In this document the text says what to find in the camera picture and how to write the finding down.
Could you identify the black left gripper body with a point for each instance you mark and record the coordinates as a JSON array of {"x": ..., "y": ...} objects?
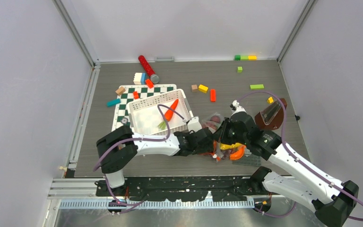
[{"x": 199, "y": 150}]

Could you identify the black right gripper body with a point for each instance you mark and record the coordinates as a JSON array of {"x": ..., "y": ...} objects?
[{"x": 228, "y": 135}]

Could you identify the clear zip top bag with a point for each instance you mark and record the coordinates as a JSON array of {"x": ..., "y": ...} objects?
[{"x": 217, "y": 154}]

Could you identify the orange fake carrot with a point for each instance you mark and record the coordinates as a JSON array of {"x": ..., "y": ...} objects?
[{"x": 168, "y": 115}]

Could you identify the white plastic basket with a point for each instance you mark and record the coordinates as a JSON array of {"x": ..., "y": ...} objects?
[{"x": 144, "y": 114}]

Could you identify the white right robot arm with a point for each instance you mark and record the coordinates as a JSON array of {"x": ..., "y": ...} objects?
[{"x": 331, "y": 200}]

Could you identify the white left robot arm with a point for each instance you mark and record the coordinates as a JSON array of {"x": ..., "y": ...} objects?
[{"x": 119, "y": 147}]

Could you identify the orange S-shaped track piece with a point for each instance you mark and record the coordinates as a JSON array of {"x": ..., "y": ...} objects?
[{"x": 237, "y": 153}]

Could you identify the brown box with lid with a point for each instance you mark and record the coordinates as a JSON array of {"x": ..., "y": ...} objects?
[{"x": 271, "y": 118}]

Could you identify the grey lego baseplate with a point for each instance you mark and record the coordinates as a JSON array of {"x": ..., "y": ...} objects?
[{"x": 248, "y": 159}]

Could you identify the small yellow cube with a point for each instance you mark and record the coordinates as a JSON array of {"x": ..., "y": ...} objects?
[{"x": 270, "y": 100}]

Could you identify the red rectangular block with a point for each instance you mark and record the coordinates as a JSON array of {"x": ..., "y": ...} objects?
[{"x": 212, "y": 95}]

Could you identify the flat green block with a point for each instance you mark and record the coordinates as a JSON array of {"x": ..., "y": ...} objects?
[{"x": 257, "y": 86}]

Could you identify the brown wooden cube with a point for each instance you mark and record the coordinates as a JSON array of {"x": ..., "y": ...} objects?
[{"x": 194, "y": 88}]

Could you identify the green yellow block row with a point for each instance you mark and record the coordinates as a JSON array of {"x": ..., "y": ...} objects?
[{"x": 245, "y": 57}]

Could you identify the red block near tube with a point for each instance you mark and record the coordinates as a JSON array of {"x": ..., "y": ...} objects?
[{"x": 149, "y": 83}]

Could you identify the small red block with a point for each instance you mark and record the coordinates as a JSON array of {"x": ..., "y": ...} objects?
[{"x": 135, "y": 95}]

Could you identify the green white chessboard mat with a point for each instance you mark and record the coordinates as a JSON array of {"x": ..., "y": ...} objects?
[{"x": 121, "y": 114}]

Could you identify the white blue toy block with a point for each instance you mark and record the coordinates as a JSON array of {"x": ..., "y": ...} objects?
[{"x": 139, "y": 78}]

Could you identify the red cylinder tube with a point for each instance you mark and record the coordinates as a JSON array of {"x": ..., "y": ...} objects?
[{"x": 149, "y": 70}]

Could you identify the teal block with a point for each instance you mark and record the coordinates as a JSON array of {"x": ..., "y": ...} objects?
[{"x": 113, "y": 102}]

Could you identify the tan wooden block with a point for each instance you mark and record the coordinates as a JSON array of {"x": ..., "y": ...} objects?
[{"x": 120, "y": 90}]

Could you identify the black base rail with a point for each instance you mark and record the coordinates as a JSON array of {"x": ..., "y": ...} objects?
[{"x": 186, "y": 189}]

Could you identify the white slotted cable duct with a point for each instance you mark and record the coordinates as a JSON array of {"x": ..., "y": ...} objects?
[{"x": 152, "y": 205}]

